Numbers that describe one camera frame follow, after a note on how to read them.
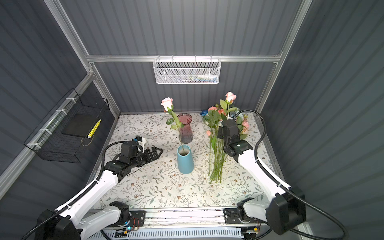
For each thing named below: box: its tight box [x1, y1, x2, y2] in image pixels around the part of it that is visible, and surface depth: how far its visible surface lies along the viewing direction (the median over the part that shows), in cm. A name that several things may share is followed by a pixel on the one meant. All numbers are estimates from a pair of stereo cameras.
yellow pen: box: [87, 119, 102, 138], surface depth 77 cm
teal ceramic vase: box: [177, 144, 195, 174], surface depth 79 cm
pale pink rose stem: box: [161, 97, 185, 153], surface depth 69 cm
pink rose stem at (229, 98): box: [220, 91, 237, 118], surface depth 79 cm
